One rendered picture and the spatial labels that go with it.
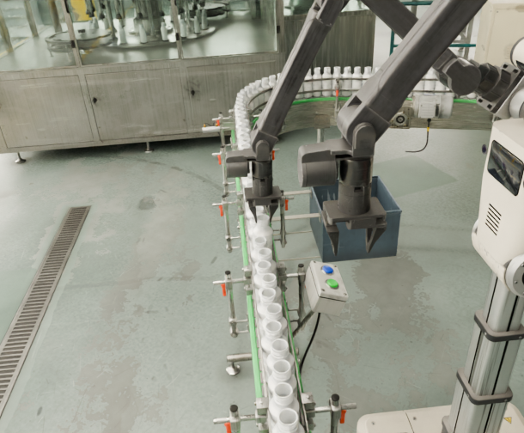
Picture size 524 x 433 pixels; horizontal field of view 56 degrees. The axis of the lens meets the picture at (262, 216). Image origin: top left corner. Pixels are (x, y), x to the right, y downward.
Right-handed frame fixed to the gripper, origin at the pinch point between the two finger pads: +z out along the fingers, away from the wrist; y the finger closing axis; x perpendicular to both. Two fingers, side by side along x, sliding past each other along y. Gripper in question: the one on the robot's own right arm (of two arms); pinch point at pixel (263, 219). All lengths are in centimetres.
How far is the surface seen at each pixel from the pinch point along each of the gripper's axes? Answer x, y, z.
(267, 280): 22.0, 0.9, 5.0
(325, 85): -170, -53, 12
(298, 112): -165, -36, 27
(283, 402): 60, 2, 4
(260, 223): 1.9, 0.8, 0.2
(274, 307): 33.6, 0.4, 4.2
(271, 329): 39.5, 1.6, 5.4
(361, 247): -38, -43, 39
